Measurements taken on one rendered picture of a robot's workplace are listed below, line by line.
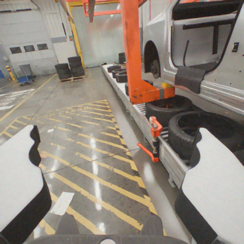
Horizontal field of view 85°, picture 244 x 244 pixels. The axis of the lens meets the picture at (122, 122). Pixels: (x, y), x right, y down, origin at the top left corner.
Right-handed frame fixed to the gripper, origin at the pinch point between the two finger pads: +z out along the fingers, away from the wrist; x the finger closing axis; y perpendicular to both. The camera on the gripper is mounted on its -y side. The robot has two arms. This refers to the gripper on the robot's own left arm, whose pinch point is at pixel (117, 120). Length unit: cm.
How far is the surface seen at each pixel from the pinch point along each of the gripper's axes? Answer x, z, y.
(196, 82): 74, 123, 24
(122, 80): 3, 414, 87
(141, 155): 28, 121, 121
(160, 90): 56, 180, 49
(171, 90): 75, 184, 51
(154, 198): 33, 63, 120
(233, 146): 92, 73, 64
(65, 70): -284, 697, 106
